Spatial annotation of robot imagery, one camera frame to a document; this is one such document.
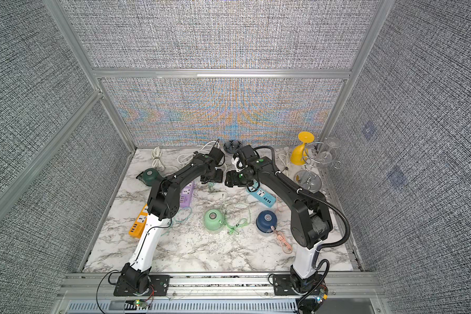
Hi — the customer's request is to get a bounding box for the white power cord left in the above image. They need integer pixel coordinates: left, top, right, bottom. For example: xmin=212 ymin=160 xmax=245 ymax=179
xmin=150 ymin=147 xmax=181 ymax=175

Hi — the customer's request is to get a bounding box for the orange power strip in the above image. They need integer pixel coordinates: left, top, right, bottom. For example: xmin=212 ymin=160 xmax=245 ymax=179
xmin=128 ymin=205 xmax=149 ymax=239

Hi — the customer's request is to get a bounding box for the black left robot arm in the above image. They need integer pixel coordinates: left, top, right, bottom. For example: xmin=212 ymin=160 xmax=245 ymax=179
xmin=113 ymin=147 xmax=225 ymax=296

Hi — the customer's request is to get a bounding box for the dark green meat grinder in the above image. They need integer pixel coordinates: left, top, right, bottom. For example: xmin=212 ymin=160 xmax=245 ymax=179
xmin=136 ymin=167 xmax=160 ymax=187

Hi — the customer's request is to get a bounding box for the light green meat grinder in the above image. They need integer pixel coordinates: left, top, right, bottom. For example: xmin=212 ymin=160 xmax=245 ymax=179
xmin=203 ymin=209 xmax=225 ymax=234

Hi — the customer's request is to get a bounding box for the white power cord middle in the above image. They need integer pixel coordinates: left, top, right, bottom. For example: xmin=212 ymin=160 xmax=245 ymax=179
xmin=176 ymin=141 xmax=221 ymax=167

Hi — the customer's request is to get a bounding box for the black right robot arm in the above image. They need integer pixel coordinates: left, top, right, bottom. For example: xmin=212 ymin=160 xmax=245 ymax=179
xmin=227 ymin=145 xmax=351 ymax=295

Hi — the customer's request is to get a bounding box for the teal charging cable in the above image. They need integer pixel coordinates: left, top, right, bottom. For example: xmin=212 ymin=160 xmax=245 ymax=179
xmin=160 ymin=207 xmax=193 ymax=236

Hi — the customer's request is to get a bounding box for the navy blue meat grinder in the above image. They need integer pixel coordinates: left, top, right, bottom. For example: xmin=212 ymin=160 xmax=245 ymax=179
xmin=256 ymin=210 xmax=277 ymax=234

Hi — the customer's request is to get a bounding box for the black grinder blade lid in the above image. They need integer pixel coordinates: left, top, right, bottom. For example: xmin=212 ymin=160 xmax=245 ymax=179
xmin=223 ymin=140 xmax=243 ymax=155

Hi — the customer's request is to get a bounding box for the chrome wire glass rack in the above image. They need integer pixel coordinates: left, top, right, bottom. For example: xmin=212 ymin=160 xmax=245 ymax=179
xmin=294 ymin=136 xmax=341 ymax=193

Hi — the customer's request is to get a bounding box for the teal power strip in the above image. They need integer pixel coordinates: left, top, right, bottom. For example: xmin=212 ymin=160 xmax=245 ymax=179
xmin=246 ymin=187 xmax=277 ymax=208

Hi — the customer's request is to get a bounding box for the clear wine glass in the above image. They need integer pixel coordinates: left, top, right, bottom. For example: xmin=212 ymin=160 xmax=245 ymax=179
xmin=317 ymin=151 xmax=334 ymax=167

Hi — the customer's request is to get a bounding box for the purple power strip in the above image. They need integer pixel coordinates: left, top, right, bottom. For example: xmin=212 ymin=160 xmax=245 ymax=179
xmin=180 ymin=182 xmax=195 ymax=208

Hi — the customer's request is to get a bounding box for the light green charging cable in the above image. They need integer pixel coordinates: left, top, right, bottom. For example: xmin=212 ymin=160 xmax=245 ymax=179
xmin=207 ymin=182 xmax=253 ymax=236

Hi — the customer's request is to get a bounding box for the yellow plastic goblet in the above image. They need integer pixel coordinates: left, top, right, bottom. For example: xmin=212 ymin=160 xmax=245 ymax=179
xmin=290 ymin=132 xmax=315 ymax=166

